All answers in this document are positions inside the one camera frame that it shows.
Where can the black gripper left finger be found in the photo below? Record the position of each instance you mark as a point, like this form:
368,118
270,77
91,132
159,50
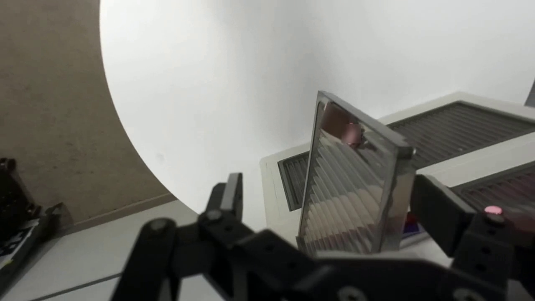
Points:
226,199

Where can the white three-tier cabinet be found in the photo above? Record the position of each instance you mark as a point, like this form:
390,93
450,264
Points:
457,138

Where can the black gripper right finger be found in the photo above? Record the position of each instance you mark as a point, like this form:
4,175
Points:
470,237

